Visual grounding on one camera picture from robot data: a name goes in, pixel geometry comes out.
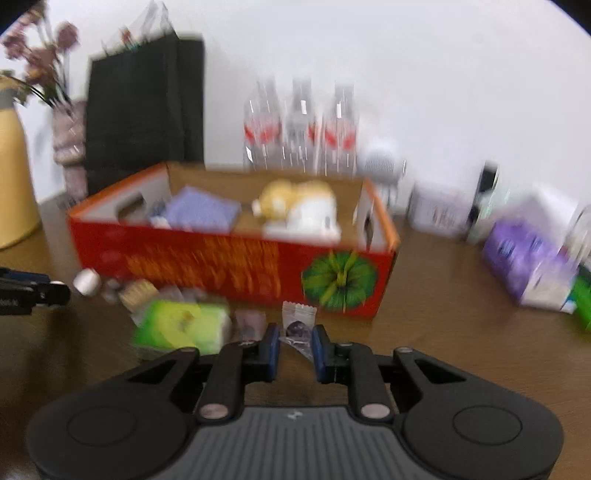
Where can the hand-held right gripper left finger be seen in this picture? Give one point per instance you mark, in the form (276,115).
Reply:
(273,351)

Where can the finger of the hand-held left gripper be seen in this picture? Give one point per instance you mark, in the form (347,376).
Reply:
(37,295)
(23,276)

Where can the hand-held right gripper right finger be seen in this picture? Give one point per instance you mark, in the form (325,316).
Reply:
(317,353)

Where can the clear dark candy wrapper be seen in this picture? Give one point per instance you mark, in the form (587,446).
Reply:
(298,318)

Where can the small white roll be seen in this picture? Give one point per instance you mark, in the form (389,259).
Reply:
(87,282)

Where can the small grey candy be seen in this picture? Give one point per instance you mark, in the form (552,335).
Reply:
(111,290)

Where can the green tissue packet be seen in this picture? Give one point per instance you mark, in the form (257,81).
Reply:
(180,325)

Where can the tan candy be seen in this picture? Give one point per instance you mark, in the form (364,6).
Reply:
(138,293)

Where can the red cardboard box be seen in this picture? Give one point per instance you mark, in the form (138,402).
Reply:
(207,263)

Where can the white and tan plush toy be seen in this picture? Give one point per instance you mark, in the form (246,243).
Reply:
(295,198)

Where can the purple cloth pouch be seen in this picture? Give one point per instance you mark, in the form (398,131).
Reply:
(198,210)

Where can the yellow thermos jug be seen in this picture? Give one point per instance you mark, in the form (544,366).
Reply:
(16,184)

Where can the pink fuzzy vase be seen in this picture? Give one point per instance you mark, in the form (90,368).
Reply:
(69,147)

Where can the grey tin box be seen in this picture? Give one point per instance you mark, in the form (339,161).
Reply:
(438,210)

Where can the white round speaker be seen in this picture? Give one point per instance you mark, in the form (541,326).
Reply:
(381,161)

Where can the black paper bag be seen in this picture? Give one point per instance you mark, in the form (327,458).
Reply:
(143,106)

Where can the clear water bottle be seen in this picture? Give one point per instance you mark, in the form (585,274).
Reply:
(299,134)
(339,138)
(262,134)

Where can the clear plastic bag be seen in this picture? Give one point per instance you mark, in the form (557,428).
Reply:
(489,221)

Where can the dried pink roses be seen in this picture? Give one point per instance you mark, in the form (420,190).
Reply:
(44,60)

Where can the purple tissue pack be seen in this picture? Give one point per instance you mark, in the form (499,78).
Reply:
(526,258)

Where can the black upright device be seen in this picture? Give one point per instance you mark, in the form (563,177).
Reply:
(485,184)

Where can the green box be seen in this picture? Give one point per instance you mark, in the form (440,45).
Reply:
(582,300)

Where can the white charger block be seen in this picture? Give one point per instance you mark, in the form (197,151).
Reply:
(581,235)

